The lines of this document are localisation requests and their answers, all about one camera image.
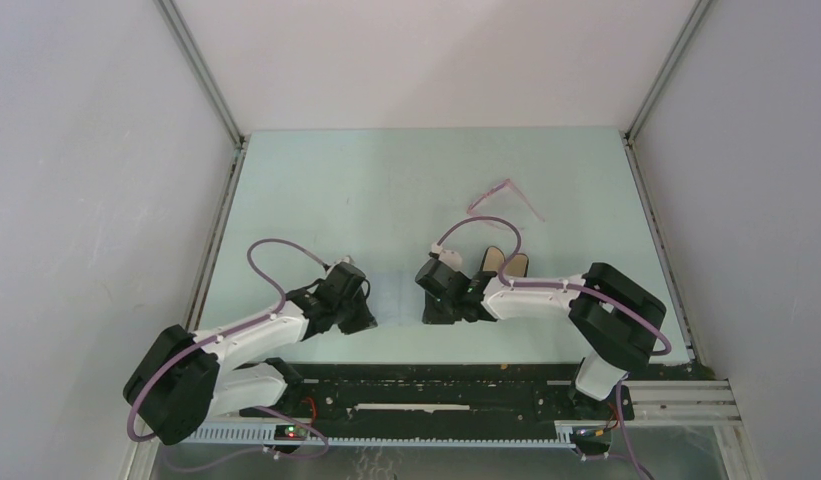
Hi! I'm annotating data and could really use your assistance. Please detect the grey cable duct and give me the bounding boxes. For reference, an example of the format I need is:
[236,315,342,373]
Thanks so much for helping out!
[184,423,584,450]

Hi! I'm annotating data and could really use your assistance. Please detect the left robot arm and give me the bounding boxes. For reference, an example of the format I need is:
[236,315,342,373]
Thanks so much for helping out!
[123,262,377,445]

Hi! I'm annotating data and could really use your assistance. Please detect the light blue cleaning cloth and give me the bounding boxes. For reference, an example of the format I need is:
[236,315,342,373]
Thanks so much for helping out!
[367,270,425,328]

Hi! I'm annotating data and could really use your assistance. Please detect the black glasses case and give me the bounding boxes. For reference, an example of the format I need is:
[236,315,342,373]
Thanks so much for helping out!
[480,246,529,277]

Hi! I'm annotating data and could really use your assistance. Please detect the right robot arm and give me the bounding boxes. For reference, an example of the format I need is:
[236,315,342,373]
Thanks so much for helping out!
[415,258,672,418]

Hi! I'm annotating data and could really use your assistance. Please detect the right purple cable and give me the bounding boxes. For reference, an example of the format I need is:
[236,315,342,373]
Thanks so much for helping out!
[433,215,673,480]

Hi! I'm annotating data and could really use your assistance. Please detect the pink transparent sunglasses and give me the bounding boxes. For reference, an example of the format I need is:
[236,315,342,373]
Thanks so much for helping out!
[466,178,546,231]

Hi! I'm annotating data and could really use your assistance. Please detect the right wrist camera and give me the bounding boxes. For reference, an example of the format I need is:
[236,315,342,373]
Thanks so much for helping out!
[429,243,463,271]

